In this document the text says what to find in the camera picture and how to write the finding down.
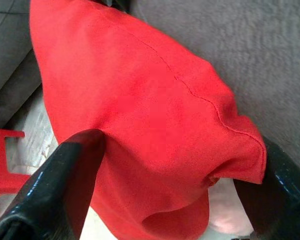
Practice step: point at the red metal frame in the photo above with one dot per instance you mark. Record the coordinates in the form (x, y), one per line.
(0, 155)

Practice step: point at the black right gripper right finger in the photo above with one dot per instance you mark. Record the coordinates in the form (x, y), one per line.
(280, 200)

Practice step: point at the pink cushion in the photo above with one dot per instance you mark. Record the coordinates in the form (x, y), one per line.
(225, 207)

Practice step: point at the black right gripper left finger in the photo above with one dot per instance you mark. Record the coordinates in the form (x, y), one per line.
(47, 190)

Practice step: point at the red pillow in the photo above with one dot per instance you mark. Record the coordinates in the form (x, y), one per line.
(140, 100)

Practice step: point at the dark grey fabric sofa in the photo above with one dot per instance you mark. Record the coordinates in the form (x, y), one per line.
(240, 50)

